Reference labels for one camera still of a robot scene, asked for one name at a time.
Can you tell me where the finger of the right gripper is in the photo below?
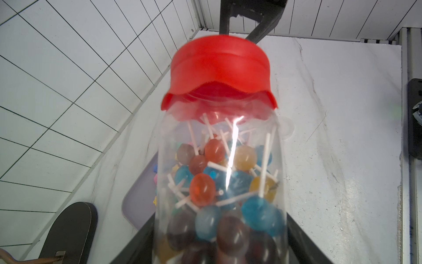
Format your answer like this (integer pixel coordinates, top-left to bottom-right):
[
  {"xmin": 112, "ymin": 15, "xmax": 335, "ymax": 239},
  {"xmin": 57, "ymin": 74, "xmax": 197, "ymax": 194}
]
[
  {"xmin": 219, "ymin": 13, "xmax": 230, "ymax": 35},
  {"xmin": 246, "ymin": 11, "xmax": 283, "ymax": 44}
]

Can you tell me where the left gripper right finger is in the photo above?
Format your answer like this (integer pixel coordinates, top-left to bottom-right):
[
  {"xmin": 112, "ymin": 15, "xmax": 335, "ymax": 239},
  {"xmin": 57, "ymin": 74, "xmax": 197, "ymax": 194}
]
[{"xmin": 287, "ymin": 214, "xmax": 333, "ymax": 264}]

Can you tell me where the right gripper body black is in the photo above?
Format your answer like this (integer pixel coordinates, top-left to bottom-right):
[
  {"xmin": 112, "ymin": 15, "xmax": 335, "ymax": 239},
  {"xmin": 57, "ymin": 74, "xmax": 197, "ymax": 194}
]
[{"xmin": 220, "ymin": 0, "xmax": 287, "ymax": 18}]

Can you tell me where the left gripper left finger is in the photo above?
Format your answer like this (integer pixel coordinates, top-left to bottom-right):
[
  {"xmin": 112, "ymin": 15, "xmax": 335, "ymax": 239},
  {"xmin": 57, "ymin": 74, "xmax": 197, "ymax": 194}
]
[{"xmin": 111, "ymin": 214, "xmax": 155, "ymax": 264}]

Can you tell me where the red lid candy jar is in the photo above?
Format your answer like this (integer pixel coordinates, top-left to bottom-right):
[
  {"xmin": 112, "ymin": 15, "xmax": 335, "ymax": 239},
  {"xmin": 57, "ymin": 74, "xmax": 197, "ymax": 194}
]
[{"xmin": 153, "ymin": 35, "xmax": 289, "ymax": 264}]

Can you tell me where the clear jar lid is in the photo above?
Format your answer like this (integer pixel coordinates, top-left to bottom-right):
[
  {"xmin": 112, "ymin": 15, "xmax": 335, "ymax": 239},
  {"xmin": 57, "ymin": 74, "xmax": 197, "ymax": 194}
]
[{"xmin": 279, "ymin": 116, "xmax": 295, "ymax": 140}]

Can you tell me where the lilac plastic tray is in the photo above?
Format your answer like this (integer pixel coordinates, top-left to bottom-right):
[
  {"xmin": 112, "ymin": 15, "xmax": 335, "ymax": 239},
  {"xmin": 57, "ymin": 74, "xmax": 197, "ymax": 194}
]
[{"xmin": 122, "ymin": 152, "xmax": 158, "ymax": 230}]

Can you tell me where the metal glass holder stand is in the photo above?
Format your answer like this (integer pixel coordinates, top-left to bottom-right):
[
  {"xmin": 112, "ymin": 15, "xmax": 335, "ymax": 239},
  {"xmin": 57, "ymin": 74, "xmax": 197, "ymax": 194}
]
[{"xmin": 1, "ymin": 202, "xmax": 98, "ymax": 264}]

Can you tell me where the aluminium mounting rail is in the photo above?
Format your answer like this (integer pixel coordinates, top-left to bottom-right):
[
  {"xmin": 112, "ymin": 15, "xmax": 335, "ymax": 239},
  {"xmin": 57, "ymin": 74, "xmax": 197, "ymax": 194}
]
[{"xmin": 398, "ymin": 27, "xmax": 422, "ymax": 264}]

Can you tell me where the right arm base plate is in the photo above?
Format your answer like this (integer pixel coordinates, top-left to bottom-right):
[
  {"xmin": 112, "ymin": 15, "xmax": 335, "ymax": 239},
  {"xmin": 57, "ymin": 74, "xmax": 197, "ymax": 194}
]
[{"xmin": 407, "ymin": 78, "xmax": 422, "ymax": 160}]

